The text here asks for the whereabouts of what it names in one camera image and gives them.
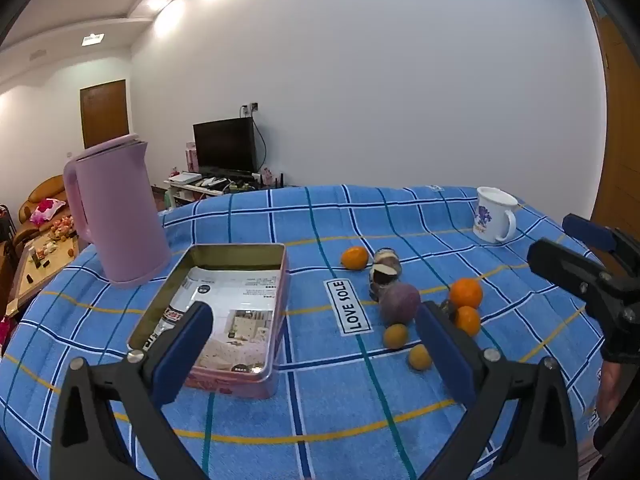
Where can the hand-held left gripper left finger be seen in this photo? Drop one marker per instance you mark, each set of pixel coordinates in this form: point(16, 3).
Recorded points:
point(185, 355)

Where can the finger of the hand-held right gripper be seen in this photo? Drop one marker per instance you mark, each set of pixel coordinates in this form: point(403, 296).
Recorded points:
point(590, 232)
point(555, 260)

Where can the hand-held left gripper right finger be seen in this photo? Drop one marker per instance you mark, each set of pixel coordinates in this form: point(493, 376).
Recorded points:
point(445, 355)

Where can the small yellow-brown longan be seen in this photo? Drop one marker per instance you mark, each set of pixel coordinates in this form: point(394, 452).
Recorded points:
point(396, 336)
point(419, 357)

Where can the small orange tangerine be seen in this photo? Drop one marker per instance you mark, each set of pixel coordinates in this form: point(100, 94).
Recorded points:
point(468, 321)
point(355, 258)

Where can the large orange tangerine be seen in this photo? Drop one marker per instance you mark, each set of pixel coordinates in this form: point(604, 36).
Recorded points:
point(466, 292)

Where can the round purple fruit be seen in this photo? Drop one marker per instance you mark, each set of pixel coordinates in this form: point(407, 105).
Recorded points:
point(399, 302)

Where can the pink tin box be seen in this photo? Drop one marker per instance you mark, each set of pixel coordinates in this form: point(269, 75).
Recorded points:
point(280, 310)

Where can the person's right hand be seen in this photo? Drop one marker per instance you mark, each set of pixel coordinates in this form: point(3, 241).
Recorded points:
point(607, 385)

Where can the white mug with purple print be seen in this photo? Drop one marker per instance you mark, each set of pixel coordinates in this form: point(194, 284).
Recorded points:
point(487, 220)

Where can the printed paper leaflet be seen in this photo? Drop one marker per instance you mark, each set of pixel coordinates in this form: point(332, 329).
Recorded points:
point(240, 290)

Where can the light wooden door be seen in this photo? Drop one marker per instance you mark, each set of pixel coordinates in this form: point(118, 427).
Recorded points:
point(617, 110)

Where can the blue plaid towel cloth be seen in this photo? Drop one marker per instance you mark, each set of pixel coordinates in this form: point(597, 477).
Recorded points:
point(325, 410)

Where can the pink electric kettle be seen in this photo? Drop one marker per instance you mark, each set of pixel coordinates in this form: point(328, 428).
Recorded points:
point(120, 210)

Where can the white television stand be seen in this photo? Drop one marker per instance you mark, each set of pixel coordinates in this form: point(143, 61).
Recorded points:
point(200, 191)

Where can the wooden coffee table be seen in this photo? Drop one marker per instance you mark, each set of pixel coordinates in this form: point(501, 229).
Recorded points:
point(42, 265)

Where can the flat white set-top box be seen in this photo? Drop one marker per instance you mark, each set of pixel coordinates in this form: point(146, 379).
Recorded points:
point(182, 178)

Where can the pink carton box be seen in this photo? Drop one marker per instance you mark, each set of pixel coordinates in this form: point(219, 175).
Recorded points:
point(191, 157)

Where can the pink floral cushion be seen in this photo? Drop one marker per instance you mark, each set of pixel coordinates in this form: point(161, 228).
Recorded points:
point(47, 208)

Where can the black flat television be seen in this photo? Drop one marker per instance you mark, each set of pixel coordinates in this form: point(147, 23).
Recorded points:
point(225, 145)

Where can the brown leather sofa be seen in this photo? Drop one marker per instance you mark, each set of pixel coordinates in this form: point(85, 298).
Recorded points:
point(40, 195)

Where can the dark cluttered rack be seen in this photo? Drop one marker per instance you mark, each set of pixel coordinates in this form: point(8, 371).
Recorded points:
point(4, 225)

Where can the brown wooden door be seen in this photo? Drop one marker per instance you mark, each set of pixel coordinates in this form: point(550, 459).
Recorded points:
point(102, 112)

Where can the ceiling light panel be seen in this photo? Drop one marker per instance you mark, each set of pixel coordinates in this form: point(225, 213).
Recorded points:
point(93, 38)

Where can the ceiling air vent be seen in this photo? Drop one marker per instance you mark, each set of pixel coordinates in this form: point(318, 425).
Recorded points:
point(37, 54)

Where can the wall power socket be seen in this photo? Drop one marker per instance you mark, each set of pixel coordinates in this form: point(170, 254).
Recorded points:
point(250, 107)

